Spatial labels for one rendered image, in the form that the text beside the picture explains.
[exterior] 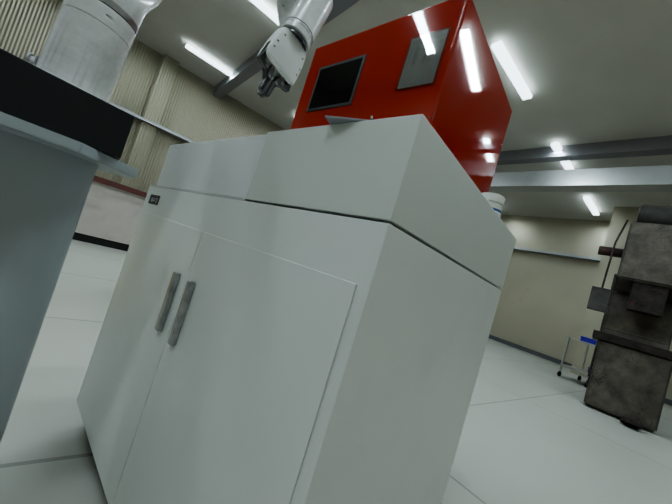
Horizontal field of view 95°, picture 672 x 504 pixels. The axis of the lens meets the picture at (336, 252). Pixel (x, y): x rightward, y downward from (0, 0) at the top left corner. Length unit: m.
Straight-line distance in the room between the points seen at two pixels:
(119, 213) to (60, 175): 4.92
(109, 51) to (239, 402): 0.73
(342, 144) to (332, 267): 0.19
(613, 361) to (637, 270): 1.18
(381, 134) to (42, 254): 0.68
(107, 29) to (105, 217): 4.94
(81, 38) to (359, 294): 0.73
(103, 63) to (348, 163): 0.58
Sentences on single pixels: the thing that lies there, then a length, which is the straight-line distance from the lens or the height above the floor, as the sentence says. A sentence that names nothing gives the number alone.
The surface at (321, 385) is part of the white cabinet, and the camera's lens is 0.43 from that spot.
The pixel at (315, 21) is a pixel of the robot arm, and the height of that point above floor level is 1.33.
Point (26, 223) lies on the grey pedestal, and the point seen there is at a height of 0.65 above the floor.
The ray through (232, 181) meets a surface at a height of 0.85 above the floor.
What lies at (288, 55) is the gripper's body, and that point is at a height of 1.21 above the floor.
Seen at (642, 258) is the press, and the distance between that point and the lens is 5.47.
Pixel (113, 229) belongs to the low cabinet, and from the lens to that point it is 5.74.
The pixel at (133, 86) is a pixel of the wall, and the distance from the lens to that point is 8.82.
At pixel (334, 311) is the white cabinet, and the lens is 0.42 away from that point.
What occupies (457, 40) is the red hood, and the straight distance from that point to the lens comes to 1.39.
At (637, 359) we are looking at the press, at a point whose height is 0.75.
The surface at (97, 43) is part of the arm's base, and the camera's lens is 0.87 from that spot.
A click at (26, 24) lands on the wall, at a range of 9.00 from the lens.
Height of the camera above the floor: 0.74
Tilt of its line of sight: 3 degrees up
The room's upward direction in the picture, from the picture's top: 17 degrees clockwise
